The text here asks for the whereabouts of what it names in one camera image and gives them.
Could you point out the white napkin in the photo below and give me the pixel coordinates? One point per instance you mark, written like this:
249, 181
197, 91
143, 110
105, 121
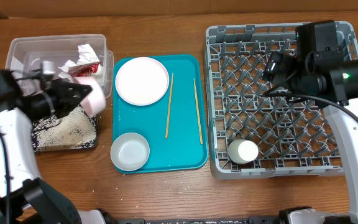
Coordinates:
86, 55

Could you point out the large white plate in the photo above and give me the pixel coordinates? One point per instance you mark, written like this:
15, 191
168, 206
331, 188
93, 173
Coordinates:
142, 81

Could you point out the wooden chopstick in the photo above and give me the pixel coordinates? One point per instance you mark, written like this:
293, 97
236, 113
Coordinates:
169, 107
198, 112

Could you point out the teal serving tray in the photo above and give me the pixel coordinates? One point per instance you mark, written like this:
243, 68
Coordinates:
182, 149

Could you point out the white paper cup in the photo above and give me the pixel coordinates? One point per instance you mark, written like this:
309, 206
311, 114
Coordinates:
242, 151

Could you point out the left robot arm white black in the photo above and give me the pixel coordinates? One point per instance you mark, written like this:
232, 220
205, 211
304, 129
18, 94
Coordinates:
21, 185

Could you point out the black waste tray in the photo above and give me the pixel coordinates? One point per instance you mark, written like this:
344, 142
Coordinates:
70, 130

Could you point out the pink bowl with rice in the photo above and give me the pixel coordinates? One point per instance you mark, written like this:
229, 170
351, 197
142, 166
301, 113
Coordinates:
95, 101

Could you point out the grey shallow bowl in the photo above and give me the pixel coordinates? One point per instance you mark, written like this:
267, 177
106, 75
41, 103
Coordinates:
129, 152

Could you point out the right wooden chopstick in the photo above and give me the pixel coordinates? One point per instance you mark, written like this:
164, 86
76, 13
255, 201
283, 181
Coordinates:
198, 112

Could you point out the left wooden chopstick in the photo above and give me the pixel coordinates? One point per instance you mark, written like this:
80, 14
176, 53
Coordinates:
169, 107

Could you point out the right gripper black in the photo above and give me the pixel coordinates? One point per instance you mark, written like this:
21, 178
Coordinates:
277, 68

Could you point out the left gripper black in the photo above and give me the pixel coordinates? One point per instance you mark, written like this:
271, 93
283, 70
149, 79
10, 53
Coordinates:
63, 91

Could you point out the clear plastic waste bin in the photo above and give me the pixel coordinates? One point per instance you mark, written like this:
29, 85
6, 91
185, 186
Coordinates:
27, 53

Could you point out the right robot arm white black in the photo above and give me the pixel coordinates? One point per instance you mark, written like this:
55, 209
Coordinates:
320, 72

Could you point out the grey dishwasher rack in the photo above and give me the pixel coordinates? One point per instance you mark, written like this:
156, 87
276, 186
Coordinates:
293, 139

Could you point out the pile of rice grains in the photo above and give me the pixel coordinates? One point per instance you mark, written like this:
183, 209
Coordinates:
67, 132

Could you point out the red stained plastic wrapper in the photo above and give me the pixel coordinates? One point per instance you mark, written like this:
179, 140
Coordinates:
84, 70

